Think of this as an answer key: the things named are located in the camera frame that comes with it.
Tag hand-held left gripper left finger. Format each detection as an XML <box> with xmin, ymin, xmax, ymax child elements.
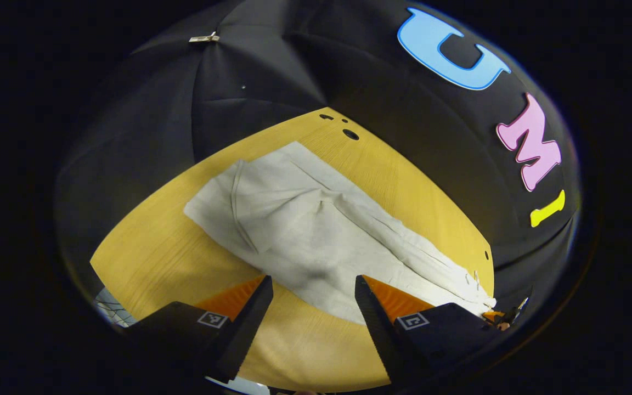
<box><xmin>124</xmin><ymin>275</ymin><xmax>274</xmax><ymax>384</ymax></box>

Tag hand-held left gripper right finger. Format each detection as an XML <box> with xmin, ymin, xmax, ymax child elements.
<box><xmin>354</xmin><ymin>274</ymin><xmax>495</xmax><ymax>386</ymax></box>

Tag white jeans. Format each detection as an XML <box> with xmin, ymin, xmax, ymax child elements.
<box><xmin>183</xmin><ymin>142</ymin><xmax>496</xmax><ymax>325</ymax></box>

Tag black backdrop cloth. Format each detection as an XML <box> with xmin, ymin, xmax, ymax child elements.
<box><xmin>55</xmin><ymin>0</ymin><xmax>583</xmax><ymax>330</ymax></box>

